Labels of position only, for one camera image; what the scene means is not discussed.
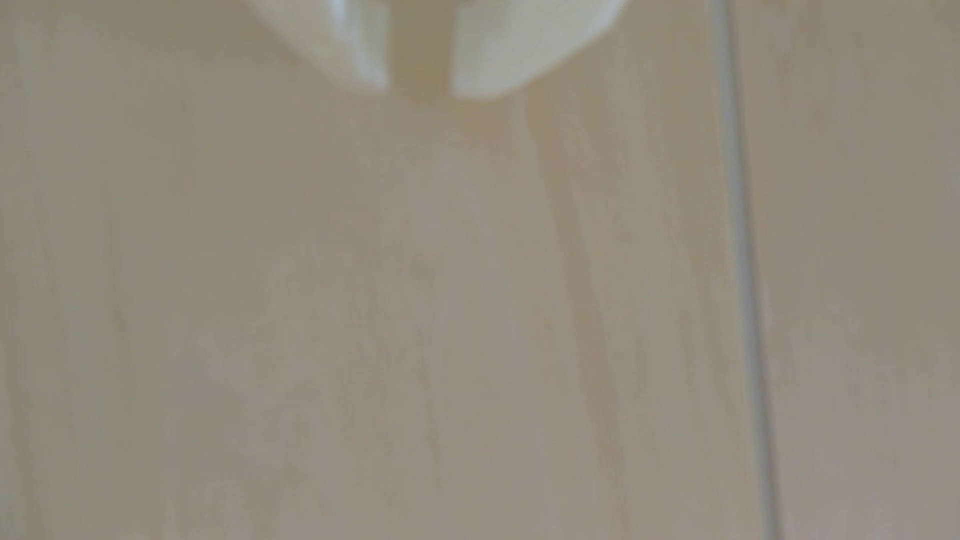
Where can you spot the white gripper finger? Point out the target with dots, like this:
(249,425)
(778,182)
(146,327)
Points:
(330,30)
(525,37)

